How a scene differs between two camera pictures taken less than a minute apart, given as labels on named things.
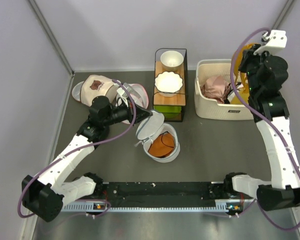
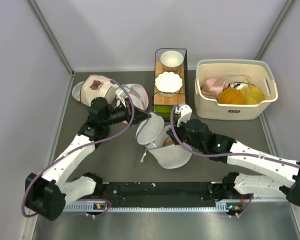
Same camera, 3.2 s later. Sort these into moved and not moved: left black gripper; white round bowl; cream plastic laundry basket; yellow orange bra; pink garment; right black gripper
Moved: yellow orange bra; right black gripper
Not moved: cream plastic laundry basket; pink garment; left black gripper; white round bowl
